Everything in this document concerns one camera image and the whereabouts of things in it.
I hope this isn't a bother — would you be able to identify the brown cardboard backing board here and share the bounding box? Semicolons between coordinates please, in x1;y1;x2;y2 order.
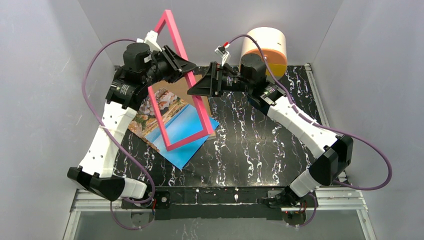
152;74;216;140

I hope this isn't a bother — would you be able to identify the pink photo frame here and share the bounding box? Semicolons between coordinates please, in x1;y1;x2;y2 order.
147;9;214;151

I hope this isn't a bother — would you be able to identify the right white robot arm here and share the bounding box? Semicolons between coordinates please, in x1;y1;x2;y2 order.
187;53;353;208

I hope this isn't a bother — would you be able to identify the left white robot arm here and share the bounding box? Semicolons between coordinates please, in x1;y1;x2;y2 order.
67;42;196;202

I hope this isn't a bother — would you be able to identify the round cream drawer cabinet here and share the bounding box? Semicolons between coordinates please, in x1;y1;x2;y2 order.
247;26;288;78

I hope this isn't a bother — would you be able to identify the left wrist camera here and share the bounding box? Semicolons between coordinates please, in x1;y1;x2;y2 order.
136;30;162;52

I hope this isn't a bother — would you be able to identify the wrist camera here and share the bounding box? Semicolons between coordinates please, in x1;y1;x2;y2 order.
136;30;162;52
214;41;231;66

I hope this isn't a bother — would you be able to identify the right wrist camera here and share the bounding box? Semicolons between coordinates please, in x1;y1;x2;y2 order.
214;41;231;66

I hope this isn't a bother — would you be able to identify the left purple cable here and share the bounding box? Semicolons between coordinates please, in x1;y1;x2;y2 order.
81;38;157;231

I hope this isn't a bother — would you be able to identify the purple cable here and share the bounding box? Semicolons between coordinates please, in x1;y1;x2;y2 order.
81;38;157;231
227;34;394;227

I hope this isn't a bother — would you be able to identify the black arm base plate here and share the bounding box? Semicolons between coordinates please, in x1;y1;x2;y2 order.
121;186;318;224

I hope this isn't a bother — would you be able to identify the aluminium right side rail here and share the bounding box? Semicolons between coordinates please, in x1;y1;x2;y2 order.
304;63;347;183

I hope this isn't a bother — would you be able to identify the aluminium rail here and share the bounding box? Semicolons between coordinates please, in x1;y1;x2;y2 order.
63;187;377;240
304;63;347;183

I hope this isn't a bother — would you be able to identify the aluminium front rail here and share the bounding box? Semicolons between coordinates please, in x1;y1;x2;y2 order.
63;187;377;240

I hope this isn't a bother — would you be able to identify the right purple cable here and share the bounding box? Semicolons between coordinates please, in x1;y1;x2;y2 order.
227;34;394;227

